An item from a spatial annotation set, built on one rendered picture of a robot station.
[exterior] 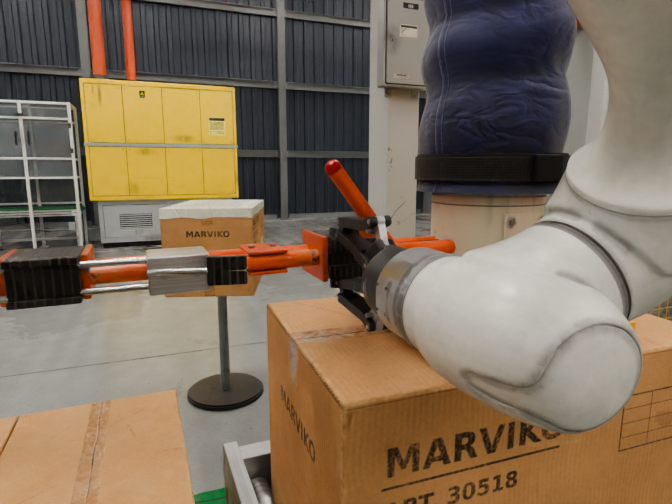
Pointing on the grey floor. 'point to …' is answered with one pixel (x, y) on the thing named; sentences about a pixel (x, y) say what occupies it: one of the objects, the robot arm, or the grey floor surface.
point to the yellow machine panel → (155, 152)
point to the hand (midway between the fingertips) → (333, 253)
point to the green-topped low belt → (40, 216)
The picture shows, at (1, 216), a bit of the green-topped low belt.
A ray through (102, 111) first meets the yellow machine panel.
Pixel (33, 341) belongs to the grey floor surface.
